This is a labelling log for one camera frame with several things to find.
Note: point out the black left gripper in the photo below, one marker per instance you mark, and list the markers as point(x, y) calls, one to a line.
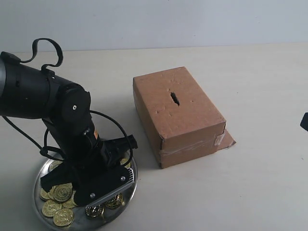
point(97, 183)

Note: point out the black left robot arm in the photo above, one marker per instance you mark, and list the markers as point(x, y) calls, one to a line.
point(62, 105)

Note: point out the brown cardboard slotted box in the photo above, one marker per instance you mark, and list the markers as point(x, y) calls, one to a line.
point(179, 119)

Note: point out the gold coin large left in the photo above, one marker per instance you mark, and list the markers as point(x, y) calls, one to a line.
point(63, 192)

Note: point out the round silver metal plate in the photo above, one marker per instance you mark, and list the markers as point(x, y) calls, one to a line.
point(81, 221)

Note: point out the gold coin front left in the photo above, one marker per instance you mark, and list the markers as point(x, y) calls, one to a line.
point(50, 207)

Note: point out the gold coin front bottom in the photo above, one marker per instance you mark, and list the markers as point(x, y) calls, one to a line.
point(63, 217)

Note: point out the gold coin front centre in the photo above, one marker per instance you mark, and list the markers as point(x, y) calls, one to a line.
point(94, 211)

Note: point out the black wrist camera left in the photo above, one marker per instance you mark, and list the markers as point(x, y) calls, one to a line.
point(117, 152)

